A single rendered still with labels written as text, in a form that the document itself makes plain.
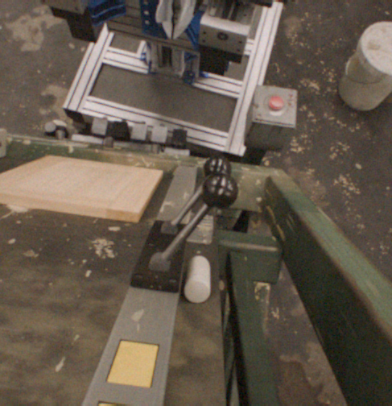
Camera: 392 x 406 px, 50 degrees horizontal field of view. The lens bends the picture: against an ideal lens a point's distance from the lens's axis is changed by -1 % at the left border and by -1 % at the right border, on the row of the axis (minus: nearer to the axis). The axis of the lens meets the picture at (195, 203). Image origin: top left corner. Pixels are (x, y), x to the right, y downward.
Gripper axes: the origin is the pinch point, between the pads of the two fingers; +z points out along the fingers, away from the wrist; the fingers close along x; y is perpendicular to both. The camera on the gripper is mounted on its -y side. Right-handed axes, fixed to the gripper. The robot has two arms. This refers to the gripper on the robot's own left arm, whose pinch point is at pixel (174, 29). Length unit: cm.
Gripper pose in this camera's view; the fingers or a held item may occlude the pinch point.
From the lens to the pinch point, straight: 76.6
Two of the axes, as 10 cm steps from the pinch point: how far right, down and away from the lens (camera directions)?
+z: -1.7, 6.9, 7.1
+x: 9.6, 2.9, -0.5
